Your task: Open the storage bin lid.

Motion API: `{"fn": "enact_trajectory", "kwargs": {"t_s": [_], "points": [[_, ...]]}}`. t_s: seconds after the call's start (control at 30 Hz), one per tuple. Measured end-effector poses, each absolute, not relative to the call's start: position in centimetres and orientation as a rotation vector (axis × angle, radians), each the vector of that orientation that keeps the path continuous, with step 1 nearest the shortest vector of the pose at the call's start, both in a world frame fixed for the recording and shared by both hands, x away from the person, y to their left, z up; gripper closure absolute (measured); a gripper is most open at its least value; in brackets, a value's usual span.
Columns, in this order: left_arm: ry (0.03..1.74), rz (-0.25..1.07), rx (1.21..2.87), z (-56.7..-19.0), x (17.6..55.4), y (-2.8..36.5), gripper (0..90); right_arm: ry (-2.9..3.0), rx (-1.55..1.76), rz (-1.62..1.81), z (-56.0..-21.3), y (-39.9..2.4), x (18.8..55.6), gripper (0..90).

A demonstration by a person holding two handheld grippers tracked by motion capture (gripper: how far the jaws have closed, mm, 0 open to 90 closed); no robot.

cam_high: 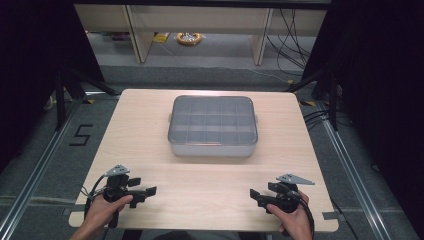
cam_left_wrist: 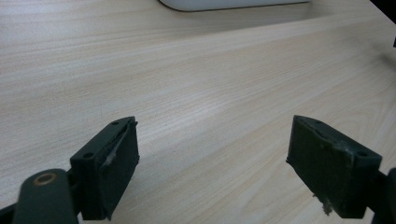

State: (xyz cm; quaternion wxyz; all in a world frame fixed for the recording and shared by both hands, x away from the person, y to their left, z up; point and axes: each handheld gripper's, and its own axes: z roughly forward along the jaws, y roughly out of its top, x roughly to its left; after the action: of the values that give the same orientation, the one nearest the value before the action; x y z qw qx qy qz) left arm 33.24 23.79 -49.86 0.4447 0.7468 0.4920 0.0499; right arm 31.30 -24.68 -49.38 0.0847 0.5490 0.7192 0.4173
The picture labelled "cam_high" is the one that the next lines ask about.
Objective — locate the person's grey clothing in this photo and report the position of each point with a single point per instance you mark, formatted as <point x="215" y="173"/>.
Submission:
<point x="190" y="235"/>

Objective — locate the grey plastic compartment box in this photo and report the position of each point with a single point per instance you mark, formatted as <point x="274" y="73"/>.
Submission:
<point x="213" y="125"/>

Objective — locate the aluminium floor rail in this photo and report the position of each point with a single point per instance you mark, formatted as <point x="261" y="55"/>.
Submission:
<point x="353" y="173"/>
<point x="36" y="170"/>

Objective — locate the white shelf unit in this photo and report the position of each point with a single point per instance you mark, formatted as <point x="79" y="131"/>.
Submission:
<point x="200" y="20"/>

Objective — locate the black curtain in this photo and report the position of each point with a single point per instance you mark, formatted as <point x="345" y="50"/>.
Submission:
<point x="380" y="100"/>
<point x="36" y="73"/>

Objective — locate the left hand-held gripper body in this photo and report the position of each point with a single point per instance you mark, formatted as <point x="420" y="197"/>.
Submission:
<point x="116" y="190"/>

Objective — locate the black metal stand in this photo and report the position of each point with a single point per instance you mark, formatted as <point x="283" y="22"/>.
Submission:
<point x="61" y="100"/>
<point x="332" y="100"/>

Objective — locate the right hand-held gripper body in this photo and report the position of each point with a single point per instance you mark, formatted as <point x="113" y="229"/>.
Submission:
<point x="285" y="200"/>

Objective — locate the person's right hand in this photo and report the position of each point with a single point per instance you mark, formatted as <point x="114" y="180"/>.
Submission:
<point x="296" y="221"/>

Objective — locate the person's left hand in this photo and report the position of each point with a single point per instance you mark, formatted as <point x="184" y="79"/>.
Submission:
<point x="101" y="211"/>

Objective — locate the yellow flat object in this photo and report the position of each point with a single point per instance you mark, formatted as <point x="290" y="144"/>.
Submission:
<point x="161" y="37"/>

